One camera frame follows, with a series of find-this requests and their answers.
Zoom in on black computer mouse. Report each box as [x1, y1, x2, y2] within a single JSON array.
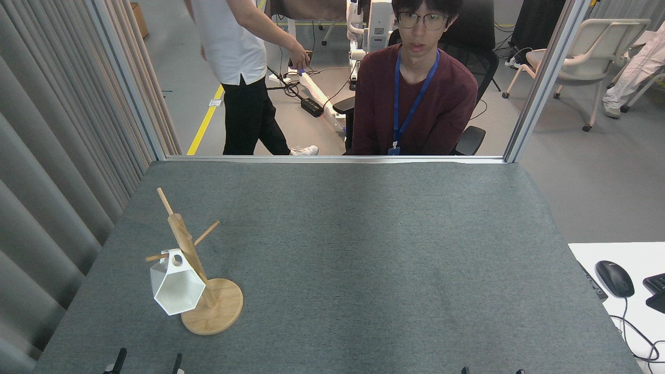
[[595, 260, 635, 298]]

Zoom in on silver frame rail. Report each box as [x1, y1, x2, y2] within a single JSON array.
[[165, 155, 506, 164]]

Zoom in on white wheeled stand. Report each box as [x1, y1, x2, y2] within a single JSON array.
[[268, 18, 349, 135]]

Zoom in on blue lanyard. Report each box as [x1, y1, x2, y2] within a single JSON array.
[[388, 48, 441, 155]]

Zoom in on white side table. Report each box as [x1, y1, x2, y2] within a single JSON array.
[[568, 242, 665, 374]]

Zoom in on grey curtain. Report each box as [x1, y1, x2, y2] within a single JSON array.
[[0, 0, 182, 374]]

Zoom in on seated person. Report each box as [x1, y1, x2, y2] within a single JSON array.
[[352, 0, 478, 155]]

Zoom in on white machine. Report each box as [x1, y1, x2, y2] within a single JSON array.
[[347, 0, 395, 78]]

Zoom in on standing person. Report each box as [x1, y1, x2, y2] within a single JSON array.
[[184, 0, 319, 156]]

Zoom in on person in white suit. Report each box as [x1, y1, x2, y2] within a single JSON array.
[[603, 21, 665, 119]]

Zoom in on black strip on table edge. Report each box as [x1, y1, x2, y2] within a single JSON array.
[[578, 261, 608, 300]]

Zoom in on white chair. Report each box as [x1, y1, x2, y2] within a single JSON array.
[[501, 19, 651, 132]]

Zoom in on black mouse cable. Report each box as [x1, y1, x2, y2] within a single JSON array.
[[610, 297, 665, 362]]

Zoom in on wooden cup rack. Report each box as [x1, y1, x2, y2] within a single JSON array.
[[145, 188, 244, 336]]

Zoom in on cardboard box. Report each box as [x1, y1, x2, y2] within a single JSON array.
[[130, 3, 150, 39]]

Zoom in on white hexagonal cup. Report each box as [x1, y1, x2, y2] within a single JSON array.
[[150, 248, 207, 316]]

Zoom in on standing person's hand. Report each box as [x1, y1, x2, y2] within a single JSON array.
[[288, 46, 312, 70]]

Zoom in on black glasses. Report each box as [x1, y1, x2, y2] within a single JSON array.
[[397, 11, 450, 31]]

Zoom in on black office chair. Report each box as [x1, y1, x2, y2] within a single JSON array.
[[332, 0, 500, 156]]

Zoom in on black keyboard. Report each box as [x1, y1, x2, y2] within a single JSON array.
[[643, 273, 665, 314]]

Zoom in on silver frame post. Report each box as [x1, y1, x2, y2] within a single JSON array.
[[86, 0, 167, 162], [504, 0, 593, 163]]

